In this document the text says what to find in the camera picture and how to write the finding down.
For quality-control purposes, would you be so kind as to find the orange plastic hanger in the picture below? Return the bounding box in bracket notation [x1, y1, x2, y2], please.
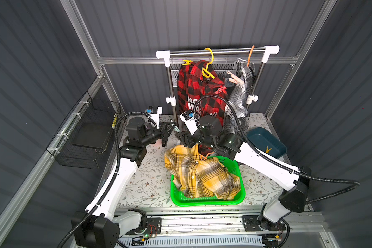
[199, 151, 216, 160]

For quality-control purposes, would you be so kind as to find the yellow plaid long-sleeve shirt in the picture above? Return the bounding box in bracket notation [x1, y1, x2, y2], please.
[164, 145, 241, 200]

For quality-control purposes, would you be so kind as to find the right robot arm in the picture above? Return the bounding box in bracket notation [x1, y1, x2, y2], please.
[176, 102, 360, 224]

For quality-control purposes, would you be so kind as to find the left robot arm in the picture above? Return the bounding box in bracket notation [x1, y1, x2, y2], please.
[58, 106, 177, 248]

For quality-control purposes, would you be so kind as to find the yellow plastic hanger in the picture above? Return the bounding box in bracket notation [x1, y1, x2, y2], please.
[202, 48, 215, 79]

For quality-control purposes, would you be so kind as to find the grey plaid long-sleeve shirt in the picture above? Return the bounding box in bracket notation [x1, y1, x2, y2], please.
[223, 58, 256, 135]

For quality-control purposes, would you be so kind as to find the brown orange hanger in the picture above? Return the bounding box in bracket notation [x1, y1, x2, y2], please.
[247, 45, 255, 67]

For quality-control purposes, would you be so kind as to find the pink pen cup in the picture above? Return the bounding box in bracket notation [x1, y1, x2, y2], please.
[152, 139, 162, 147]

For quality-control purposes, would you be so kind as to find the red black plaid shirt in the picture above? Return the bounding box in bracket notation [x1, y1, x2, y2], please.
[177, 60, 228, 124]

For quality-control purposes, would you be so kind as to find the yellow object in basket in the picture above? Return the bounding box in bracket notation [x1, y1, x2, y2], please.
[112, 114, 118, 129]

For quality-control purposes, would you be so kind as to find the floral table mat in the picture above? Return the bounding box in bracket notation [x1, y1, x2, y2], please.
[117, 132, 281, 209]

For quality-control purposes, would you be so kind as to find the green perforated plastic tray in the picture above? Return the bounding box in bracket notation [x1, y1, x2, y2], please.
[170, 155, 246, 207]

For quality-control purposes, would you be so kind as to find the red clothespin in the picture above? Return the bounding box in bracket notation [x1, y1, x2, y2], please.
[215, 86, 226, 95]

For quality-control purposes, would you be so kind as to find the small yellow clothespin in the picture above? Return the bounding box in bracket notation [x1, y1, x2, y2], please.
[182, 60, 193, 66]

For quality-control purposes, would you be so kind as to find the dark teal plastic bin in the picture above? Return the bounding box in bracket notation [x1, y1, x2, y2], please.
[247, 127, 287, 159]

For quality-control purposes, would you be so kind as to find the pink clothespin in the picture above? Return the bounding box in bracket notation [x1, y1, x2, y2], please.
[225, 71, 244, 85]

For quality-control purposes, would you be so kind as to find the steel clothes rack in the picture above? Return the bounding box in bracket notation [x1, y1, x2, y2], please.
[156, 45, 280, 128]

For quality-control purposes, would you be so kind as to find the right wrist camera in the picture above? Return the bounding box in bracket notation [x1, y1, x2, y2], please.
[180, 110, 198, 134]

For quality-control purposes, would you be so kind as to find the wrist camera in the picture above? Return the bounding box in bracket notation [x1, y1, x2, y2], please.
[180, 110, 198, 134]
[146, 106, 163, 126]

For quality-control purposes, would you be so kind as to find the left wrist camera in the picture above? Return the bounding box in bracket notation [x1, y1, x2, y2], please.
[146, 106, 163, 126]

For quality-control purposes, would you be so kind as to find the black wire wall basket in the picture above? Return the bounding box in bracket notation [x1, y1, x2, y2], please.
[46, 95, 122, 170]

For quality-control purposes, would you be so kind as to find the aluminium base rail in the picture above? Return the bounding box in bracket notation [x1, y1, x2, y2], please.
[120, 206, 339, 248]

